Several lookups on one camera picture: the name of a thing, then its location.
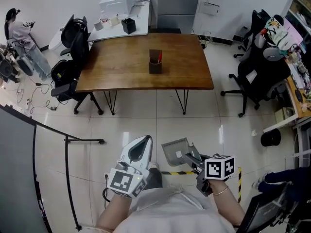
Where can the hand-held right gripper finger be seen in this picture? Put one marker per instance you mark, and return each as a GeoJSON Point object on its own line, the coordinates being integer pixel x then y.
{"type": "Point", "coordinates": [196, 153]}

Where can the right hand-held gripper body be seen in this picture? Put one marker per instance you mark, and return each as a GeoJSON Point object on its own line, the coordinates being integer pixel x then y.
{"type": "Point", "coordinates": [218, 167]}

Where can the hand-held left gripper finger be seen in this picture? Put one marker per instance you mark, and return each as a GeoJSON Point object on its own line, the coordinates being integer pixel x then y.
{"type": "Point", "coordinates": [128, 147]}
{"type": "Point", "coordinates": [148, 152]}

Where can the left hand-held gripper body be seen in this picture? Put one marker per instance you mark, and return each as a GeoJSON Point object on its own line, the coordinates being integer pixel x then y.
{"type": "Point", "coordinates": [121, 181]}

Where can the grey dustpan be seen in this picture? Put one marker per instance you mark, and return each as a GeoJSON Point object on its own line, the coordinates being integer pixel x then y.
{"type": "Point", "coordinates": [177, 152]}

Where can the person's left forearm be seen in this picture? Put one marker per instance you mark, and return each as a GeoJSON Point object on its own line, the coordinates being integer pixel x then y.
{"type": "Point", "coordinates": [114, 211]}

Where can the person's right forearm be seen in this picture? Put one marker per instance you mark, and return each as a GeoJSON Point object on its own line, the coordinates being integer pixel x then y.
{"type": "Point", "coordinates": [228, 203]}

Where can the yellow black hazard tape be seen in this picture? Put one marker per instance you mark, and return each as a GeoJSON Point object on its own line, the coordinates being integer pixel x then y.
{"type": "Point", "coordinates": [179, 172]}
{"type": "Point", "coordinates": [240, 186]}

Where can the person's black trouser leg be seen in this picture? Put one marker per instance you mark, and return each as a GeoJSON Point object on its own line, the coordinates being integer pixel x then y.
{"type": "Point", "coordinates": [154, 178]}

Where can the crumpled white paper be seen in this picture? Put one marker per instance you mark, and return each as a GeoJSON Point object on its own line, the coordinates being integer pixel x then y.
{"type": "Point", "coordinates": [254, 132]}

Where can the black round bin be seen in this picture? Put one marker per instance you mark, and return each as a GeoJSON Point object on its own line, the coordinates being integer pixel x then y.
{"type": "Point", "coordinates": [271, 138]}

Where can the person's white shirt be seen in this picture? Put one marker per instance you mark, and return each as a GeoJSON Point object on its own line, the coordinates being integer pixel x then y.
{"type": "Point", "coordinates": [175, 212]}

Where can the black chair with mesh seat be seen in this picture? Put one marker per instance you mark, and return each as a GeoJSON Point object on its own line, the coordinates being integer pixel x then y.
{"type": "Point", "coordinates": [269, 212]}

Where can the black office chair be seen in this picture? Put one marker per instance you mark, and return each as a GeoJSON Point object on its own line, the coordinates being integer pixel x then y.
{"type": "Point", "coordinates": [73, 30]}
{"type": "Point", "coordinates": [260, 79]}
{"type": "Point", "coordinates": [77, 86]}
{"type": "Point", "coordinates": [255, 28]}

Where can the brown wooden table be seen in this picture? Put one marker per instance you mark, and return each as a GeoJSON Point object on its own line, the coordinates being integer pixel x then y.
{"type": "Point", "coordinates": [136, 64]}

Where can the brown pen holder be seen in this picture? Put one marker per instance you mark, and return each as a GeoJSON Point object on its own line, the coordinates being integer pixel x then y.
{"type": "Point", "coordinates": [155, 63]}

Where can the red pen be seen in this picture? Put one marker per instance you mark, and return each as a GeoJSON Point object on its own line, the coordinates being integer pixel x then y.
{"type": "Point", "coordinates": [160, 57]}

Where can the black backpack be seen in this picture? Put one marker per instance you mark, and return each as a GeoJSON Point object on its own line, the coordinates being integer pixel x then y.
{"type": "Point", "coordinates": [60, 73]}

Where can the dark panel board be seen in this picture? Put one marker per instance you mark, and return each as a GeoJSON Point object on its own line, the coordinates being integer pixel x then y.
{"type": "Point", "coordinates": [17, 173]}

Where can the cluttered wooden desk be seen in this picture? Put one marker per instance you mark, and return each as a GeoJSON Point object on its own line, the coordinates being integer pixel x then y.
{"type": "Point", "coordinates": [297, 98]}

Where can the black square container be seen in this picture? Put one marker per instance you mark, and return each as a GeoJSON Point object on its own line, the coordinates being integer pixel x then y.
{"type": "Point", "coordinates": [128, 25]}

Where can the white table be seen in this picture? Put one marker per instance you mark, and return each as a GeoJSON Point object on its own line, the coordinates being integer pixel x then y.
{"type": "Point", "coordinates": [136, 25]}

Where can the grey cup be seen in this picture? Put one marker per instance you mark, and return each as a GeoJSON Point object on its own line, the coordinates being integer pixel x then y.
{"type": "Point", "coordinates": [98, 25]}

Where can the cream mug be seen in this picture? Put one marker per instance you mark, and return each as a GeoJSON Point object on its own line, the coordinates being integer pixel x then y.
{"type": "Point", "coordinates": [114, 21]}

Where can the white round bin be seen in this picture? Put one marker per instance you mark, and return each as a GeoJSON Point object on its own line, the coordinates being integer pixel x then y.
{"type": "Point", "coordinates": [56, 41]}

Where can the colourful printed garment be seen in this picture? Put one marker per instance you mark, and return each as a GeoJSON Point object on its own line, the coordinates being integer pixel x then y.
{"type": "Point", "coordinates": [277, 34]}

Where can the white box appliance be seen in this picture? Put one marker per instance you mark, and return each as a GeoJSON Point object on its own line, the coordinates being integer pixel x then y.
{"type": "Point", "coordinates": [119, 0]}

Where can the grey metal cabinet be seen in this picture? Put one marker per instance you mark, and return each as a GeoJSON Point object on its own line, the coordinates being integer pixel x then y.
{"type": "Point", "coordinates": [177, 6]}

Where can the pink board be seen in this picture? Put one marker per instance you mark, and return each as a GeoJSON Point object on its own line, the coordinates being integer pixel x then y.
{"type": "Point", "coordinates": [294, 31]}

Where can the white shelf unit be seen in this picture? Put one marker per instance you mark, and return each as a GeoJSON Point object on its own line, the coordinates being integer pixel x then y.
{"type": "Point", "coordinates": [300, 11]}

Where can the black metal stand frame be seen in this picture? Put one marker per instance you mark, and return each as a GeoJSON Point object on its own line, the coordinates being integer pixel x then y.
{"type": "Point", "coordinates": [69, 169]}

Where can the white wall unit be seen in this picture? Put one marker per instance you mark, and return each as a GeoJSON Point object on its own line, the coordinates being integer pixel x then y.
{"type": "Point", "coordinates": [209, 8]}

